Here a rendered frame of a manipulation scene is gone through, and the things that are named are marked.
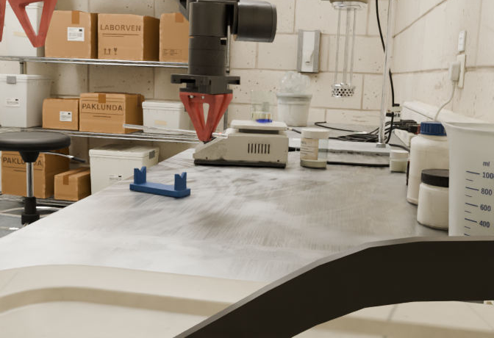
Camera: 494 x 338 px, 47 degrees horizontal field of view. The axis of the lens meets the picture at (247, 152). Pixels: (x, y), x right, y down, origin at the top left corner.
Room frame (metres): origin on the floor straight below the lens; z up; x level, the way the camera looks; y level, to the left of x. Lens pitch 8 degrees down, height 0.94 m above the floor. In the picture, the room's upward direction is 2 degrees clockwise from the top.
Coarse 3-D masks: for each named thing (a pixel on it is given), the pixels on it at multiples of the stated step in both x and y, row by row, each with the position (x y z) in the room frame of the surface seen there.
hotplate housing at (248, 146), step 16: (208, 144) 1.18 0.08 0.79; (224, 144) 1.17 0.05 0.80; (240, 144) 1.17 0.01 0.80; (256, 144) 1.17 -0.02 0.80; (272, 144) 1.17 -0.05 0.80; (288, 144) 1.18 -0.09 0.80; (208, 160) 1.18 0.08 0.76; (224, 160) 1.18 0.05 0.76; (240, 160) 1.18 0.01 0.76; (256, 160) 1.17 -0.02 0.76; (272, 160) 1.17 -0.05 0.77
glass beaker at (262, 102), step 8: (264, 88) 1.25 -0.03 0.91; (272, 88) 1.24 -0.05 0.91; (256, 96) 1.20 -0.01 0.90; (264, 96) 1.20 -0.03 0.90; (272, 96) 1.21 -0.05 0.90; (256, 104) 1.20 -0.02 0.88; (264, 104) 1.20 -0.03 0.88; (272, 104) 1.21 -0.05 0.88; (256, 112) 1.20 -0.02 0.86; (264, 112) 1.20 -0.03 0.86; (272, 112) 1.21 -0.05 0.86; (256, 120) 1.20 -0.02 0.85; (264, 120) 1.20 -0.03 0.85; (272, 120) 1.21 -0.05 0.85
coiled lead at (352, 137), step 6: (300, 132) 1.91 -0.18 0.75; (378, 132) 1.87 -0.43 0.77; (330, 138) 1.79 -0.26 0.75; (336, 138) 1.78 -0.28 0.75; (342, 138) 1.76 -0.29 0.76; (348, 138) 1.77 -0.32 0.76; (354, 138) 1.74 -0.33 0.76; (366, 138) 1.81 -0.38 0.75; (378, 138) 1.77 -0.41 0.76; (384, 138) 1.77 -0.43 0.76
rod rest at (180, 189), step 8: (136, 168) 0.90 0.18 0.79; (144, 168) 0.92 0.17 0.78; (136, 176) 0.90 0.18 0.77; (144, 176) 0.92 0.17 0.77; (176, 176) 0.86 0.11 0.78; (184, 176) 0.88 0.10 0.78; (136, 184) 0.90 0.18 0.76; (144, 184) 0.90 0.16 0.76; (152, 184) 0.90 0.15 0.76; (160, 184) 0.90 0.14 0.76; (176, 184) 0.86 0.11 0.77; (184, 184) 0.88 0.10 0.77; (152, 192) 0.88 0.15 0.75; (160, 192) 0.87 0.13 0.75; (168, 192) 0.86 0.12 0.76; (176, 192) 0.86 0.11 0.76; (184, 192) 0.87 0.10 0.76
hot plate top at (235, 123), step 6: (234, 120) 1.29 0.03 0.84; (234, 126) 1.18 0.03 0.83; (240, 126) 1.18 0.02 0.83; (246, 126) 1.18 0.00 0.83; (252, 126) 1.18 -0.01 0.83; (258, 126) 1.18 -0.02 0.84; (264, 126) 1.18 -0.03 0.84; (270, 126) 1.18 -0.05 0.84; (276, 126) 1.18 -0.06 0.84; (282, 126) 1.18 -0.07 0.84
